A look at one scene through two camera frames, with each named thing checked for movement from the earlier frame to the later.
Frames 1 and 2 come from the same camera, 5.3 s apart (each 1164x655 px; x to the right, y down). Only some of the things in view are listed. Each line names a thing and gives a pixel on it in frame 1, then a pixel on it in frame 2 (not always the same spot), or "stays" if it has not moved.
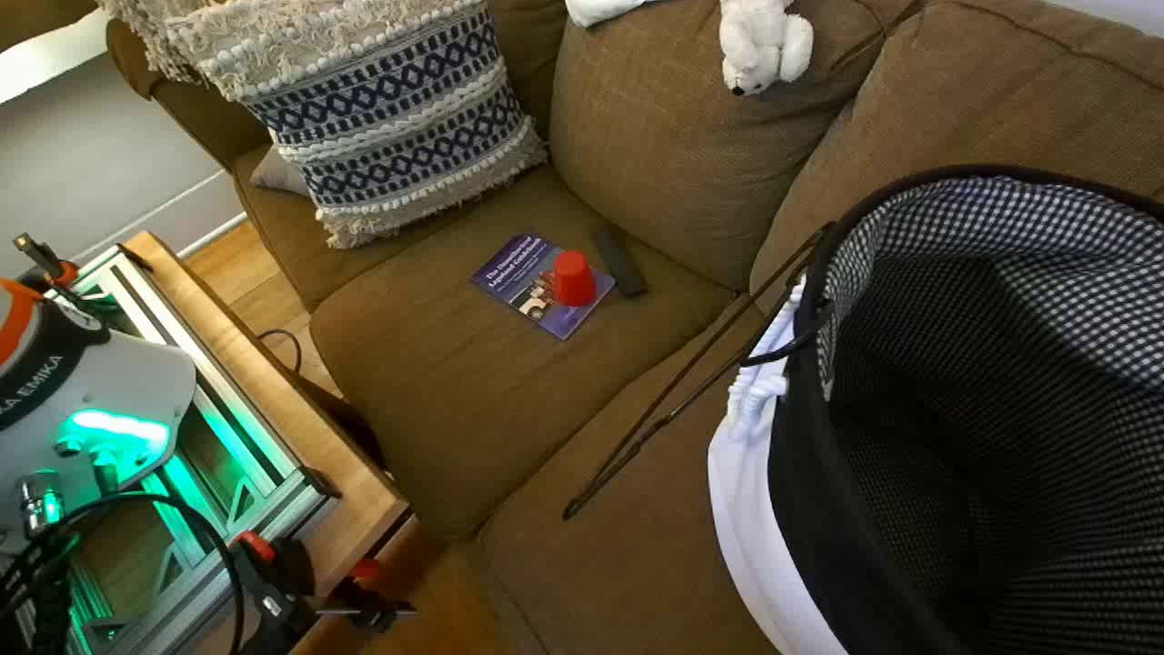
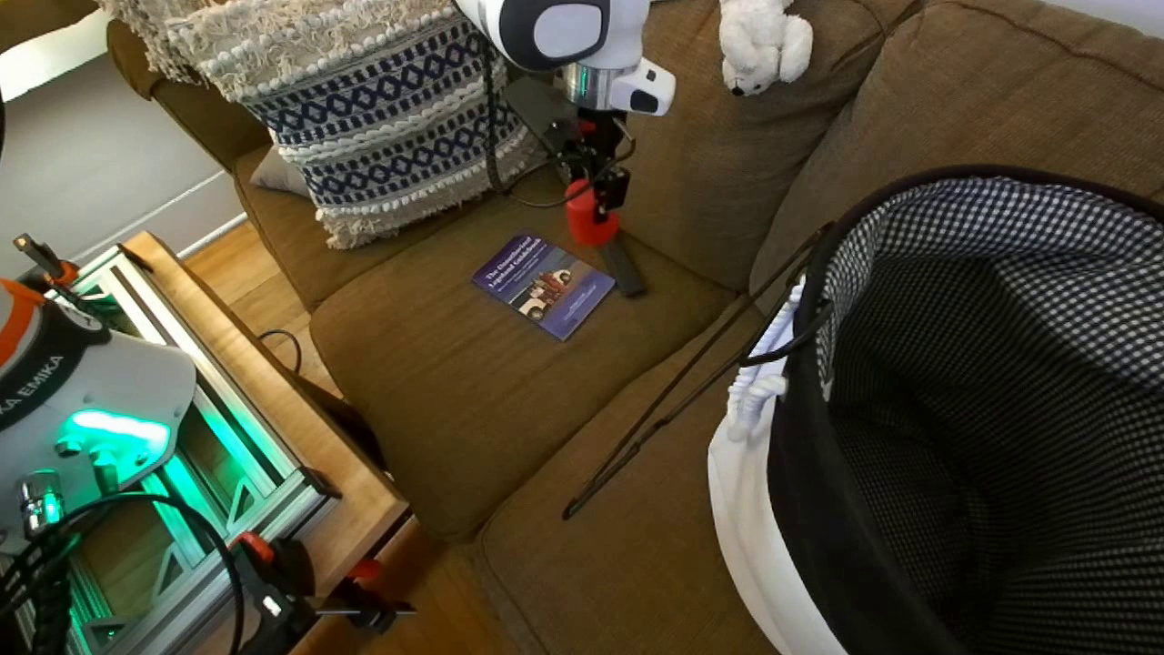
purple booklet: x=520 y=281 stays
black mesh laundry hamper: x=954 y=443 stays
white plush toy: x=763 y=46 stays
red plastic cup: x=574 y=278 -> x=585 y=227
